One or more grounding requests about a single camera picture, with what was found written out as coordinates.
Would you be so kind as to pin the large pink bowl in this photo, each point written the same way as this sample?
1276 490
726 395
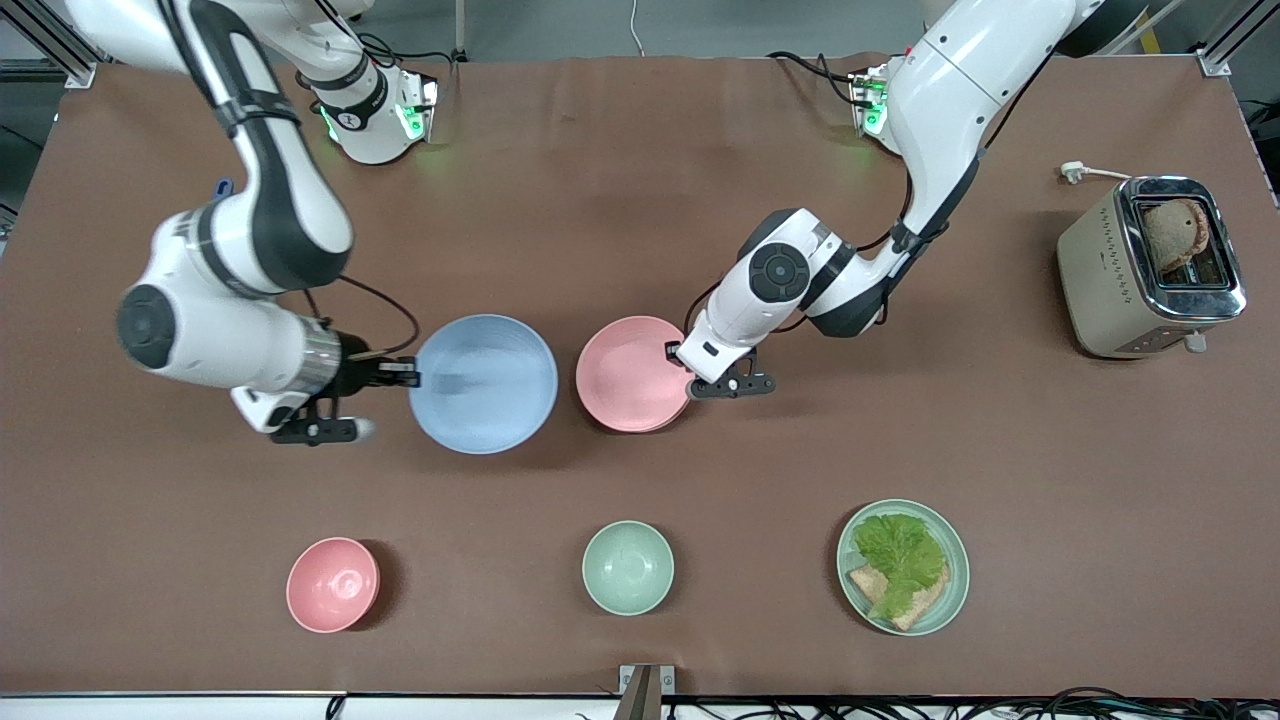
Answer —
630 375

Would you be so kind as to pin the grey metal table bracket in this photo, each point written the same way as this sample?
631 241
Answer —
645 690

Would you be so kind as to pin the brown toast slice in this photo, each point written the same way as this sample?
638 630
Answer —
1172 235

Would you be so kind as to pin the small pink bowl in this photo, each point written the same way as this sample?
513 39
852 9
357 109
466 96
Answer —
332 585

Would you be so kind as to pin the green plate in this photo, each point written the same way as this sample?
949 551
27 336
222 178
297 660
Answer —
952 600

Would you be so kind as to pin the small green bowl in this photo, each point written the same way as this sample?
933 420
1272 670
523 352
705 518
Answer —
628 567

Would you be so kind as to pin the thin grey stand pole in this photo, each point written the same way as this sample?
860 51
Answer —
460 30

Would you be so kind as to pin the aluminium frame post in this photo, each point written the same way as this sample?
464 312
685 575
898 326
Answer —
70 62
1215 62

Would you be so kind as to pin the brown table cover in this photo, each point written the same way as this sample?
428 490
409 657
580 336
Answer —
640 200

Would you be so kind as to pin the large blue bowl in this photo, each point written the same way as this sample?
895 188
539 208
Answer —
485 385

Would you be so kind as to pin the green lettuce leaf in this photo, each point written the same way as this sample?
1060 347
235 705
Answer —
900 550

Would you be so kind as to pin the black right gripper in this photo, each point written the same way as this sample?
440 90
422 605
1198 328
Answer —
354 368

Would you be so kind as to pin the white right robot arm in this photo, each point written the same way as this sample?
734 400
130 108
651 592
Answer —
290 200

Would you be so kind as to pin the brown bread slice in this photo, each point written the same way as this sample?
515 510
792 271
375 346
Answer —
926 603
866 582

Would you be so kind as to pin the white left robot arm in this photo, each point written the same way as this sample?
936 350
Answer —
940 95

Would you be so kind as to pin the beige chrome toaster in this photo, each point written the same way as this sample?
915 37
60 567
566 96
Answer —
1105 290

